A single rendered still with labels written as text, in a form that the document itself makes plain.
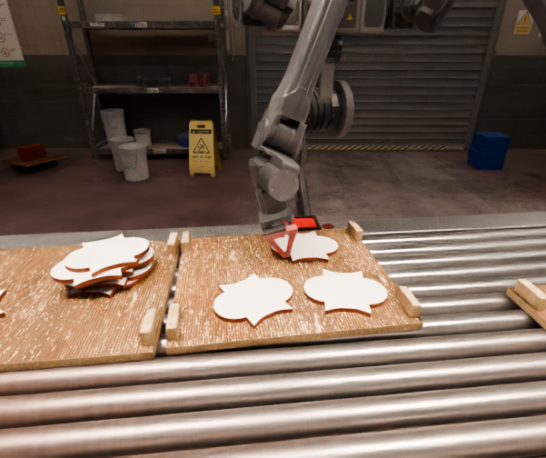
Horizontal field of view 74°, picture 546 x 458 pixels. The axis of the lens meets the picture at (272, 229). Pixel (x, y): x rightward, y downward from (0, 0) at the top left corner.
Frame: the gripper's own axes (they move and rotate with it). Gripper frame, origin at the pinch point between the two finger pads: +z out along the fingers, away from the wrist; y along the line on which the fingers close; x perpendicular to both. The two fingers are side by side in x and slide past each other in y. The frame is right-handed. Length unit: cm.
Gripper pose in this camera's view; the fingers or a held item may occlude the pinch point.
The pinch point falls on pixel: (282, 244)
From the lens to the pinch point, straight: 78.9
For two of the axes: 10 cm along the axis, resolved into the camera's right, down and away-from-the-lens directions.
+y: 1.2, 4.6, -8.8
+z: 2.1, 8.5, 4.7
